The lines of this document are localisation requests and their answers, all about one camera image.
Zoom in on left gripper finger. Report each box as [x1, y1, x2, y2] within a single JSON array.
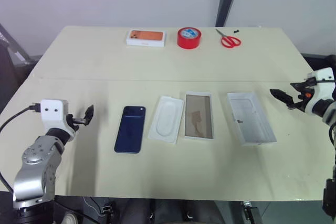
[[83, 104, 95, 126]]

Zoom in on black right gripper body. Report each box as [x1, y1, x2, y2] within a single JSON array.
[[287, 82, 313, 111]]

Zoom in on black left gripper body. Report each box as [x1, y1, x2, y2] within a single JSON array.
[[65, 113, 89, 132]]

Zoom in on white phone box lid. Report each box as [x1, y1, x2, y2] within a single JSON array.
[[125, 29, 168, 49], [226, 91, 278, 147]]

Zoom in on dark blue smartphone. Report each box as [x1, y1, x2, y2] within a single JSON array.
[[113, 105, 147, 154]]

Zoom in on white moulded insert tray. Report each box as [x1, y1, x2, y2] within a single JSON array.
[[148, 95, 185, 146]]

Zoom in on white box with grey picture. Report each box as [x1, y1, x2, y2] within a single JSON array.
[[183, 91, 215, 140]]

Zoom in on dark brown furniture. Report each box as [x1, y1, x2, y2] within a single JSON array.
[[301, 52, 336, 78]]

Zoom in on red tape roll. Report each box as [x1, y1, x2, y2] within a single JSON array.
[[176, 26, 203, 50]]

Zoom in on metal table leg clamp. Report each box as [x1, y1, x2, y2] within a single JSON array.
[[241, 200, 262, 224]]

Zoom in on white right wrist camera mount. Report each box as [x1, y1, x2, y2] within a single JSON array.
[[304, 67, 336, 116]]

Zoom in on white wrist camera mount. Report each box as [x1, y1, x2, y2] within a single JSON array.
[[304, 67, 336, 116], [40, 99, 77, 141]]

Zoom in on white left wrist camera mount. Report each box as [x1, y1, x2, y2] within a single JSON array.
[[40, 99, 77, 141]]

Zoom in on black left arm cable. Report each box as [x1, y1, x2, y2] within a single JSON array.
[[0, 102, 41, 195]]

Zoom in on red handled scissors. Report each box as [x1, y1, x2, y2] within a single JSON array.
[[215, 28, 242, 49]]

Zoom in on thin white wire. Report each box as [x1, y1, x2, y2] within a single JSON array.
[[82, 196, 103, 219]]

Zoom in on dark metal frame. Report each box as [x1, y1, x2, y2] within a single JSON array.
[[0, 23, 43, 67]]

